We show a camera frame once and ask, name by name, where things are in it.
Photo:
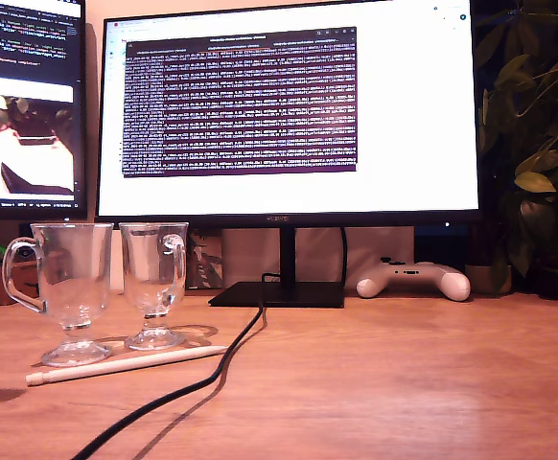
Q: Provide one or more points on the green leafy plant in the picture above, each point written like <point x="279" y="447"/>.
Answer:
<point x="538" y="182"/>

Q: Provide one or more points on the white pen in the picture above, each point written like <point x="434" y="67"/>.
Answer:
<point x="125" y="365"/>

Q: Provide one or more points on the pale plant pot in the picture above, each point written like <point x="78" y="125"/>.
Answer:
<point x="485" y="280"/>

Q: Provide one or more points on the black wall socket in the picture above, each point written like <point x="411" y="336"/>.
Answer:
<point x="25" y="230"/>

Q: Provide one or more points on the large black Huawei monitor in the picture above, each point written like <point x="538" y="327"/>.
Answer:
<point x="288" y="196"/>

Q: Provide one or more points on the white game controller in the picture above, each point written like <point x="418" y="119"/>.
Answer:
<point x="456" y="285"/>

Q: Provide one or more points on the patterned grey picture box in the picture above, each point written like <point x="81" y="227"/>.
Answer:
<point x="207" y="263"/>

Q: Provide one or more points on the black monitor showing code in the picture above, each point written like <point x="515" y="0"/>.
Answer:
<point x="25" y="57"/>

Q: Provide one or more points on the black planter box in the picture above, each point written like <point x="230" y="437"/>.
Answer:
<point x="557" y="287"/>

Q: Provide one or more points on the small footed glass cup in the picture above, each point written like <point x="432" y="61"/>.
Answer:
<point x="75" y="354"/>
<point x="154" y="338"/>

